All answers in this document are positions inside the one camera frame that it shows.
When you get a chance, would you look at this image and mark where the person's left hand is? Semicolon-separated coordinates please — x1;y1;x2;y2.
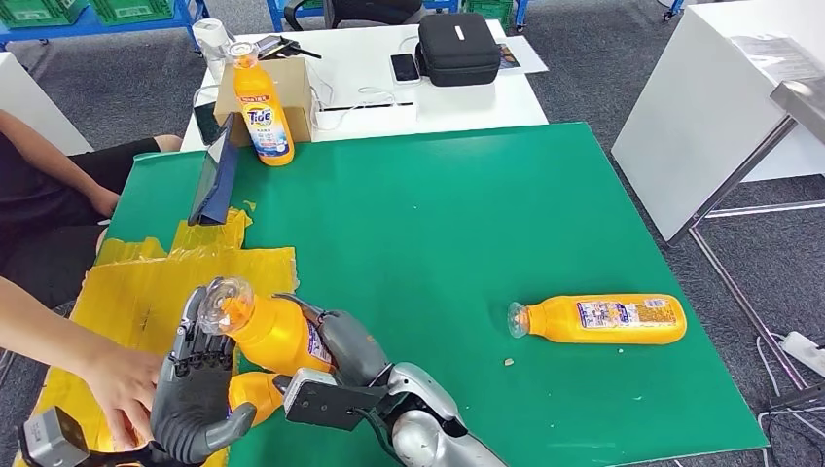
87;185;123;219

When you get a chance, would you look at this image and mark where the person's right hand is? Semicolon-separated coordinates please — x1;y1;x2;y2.
78;346;167;452

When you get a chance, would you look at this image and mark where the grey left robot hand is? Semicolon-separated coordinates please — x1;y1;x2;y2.
149;286;258;465

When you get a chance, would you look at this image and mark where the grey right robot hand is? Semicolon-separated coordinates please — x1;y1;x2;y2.
272;293;394;389

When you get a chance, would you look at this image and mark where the person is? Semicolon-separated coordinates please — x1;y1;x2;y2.
0;109;185;452

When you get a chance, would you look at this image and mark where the yellow taped cardboard patch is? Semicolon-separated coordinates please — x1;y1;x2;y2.
13;207;299;467

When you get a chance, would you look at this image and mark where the tablet in blue case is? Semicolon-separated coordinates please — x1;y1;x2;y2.
188;112;241;227

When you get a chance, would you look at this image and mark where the small white panel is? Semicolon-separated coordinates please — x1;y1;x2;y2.
0;53;94;156

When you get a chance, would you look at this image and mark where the black phone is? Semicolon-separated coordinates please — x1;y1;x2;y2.
193;101;223;146

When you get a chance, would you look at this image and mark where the green table mat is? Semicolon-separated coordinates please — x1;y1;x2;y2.
106;122;769;467

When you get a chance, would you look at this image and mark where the green plastic crate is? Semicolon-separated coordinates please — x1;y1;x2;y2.
465;0;517;28
90;0;176;27
0;0;91;30

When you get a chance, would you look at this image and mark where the brown cardboard box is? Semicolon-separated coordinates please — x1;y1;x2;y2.
213;56;314;148

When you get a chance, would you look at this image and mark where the black handheld device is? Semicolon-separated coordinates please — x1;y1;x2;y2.
253;35;324;60

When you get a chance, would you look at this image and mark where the white table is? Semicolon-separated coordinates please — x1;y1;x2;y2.
180;18;551;153

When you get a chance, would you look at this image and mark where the smartphone with dark screen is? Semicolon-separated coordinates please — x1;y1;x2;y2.
389;53;422;85

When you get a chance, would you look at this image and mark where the black zip carrying case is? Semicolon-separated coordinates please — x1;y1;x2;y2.
415;13;503;88

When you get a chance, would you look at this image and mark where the black office chair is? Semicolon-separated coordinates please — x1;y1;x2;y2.
283;0;427;32

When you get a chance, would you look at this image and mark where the printed paper sheet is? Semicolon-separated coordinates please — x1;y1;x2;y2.
496;35;551;74

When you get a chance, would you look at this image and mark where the large white board panel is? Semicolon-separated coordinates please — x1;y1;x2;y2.
610;0;825;245

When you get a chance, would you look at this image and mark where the white floor power strip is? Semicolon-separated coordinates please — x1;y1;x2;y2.
778;331;825;379

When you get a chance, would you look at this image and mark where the grey paper sheet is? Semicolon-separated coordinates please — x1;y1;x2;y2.
728;32;825;85

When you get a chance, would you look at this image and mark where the stainless steel table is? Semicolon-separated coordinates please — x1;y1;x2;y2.
666;77;825;408

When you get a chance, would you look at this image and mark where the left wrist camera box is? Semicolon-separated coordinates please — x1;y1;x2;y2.
18;406;91;467

